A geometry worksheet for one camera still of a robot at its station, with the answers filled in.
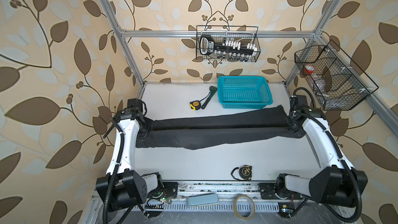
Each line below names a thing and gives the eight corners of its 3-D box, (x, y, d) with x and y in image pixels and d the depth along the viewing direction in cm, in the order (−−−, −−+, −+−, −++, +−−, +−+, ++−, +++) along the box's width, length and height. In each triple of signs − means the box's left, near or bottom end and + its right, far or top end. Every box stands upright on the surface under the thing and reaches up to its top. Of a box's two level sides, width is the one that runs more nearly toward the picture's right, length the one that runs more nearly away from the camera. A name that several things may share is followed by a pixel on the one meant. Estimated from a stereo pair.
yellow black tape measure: (189, 110, 107) (189, 107, 105) (190, 103, 111) (190, 100, 108) (200, 110, 107) (200, 107, 105) (200, 103, 111) (200, 100, 108)
